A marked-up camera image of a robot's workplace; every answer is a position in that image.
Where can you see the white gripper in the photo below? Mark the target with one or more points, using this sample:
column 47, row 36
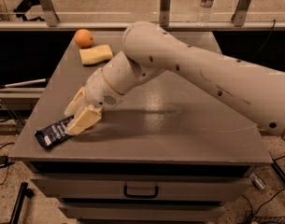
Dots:
column 99, row 90

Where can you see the blue rxbar blueberry wrapper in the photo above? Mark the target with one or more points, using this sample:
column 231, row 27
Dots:
column 53, row 134

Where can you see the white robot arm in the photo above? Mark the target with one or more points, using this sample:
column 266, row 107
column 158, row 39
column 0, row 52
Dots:
column 254, row 91

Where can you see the metal rod on left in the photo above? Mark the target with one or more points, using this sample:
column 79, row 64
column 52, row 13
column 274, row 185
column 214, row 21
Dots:
column 24, row 83

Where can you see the yellow sponge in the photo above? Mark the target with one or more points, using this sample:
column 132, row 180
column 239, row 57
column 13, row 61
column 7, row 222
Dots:
column 95, row 54

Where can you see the orange fruit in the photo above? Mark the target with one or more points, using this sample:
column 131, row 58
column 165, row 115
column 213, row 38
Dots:
column 83, row 38

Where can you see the black stand bar on floor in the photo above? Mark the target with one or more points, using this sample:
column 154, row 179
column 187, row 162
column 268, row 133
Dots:
column 24, row 192

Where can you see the clear plastic water bottle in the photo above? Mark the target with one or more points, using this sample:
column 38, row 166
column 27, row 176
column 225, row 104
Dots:
column 205, row 11

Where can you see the small metal can on floor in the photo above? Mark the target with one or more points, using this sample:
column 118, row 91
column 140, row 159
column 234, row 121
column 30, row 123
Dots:
column 257, row 181

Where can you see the black drawer handle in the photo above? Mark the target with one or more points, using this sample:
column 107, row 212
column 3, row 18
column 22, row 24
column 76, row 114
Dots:
column 140, row 193

